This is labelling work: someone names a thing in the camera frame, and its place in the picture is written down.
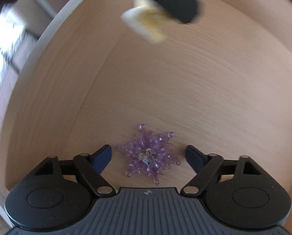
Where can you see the yellow duck figurine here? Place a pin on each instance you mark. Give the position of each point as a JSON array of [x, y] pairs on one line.
[[146, 18]]

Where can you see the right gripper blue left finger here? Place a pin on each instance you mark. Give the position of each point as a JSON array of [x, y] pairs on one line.
[[89, 168]]

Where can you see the open wooden drawer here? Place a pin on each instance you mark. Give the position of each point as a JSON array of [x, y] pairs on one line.
[[222, 83]]

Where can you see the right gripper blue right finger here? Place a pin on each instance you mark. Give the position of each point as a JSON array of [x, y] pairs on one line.
[[206, 168]]

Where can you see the purple crystal bead ornament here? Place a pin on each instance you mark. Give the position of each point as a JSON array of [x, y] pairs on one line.
[[149, 153]]

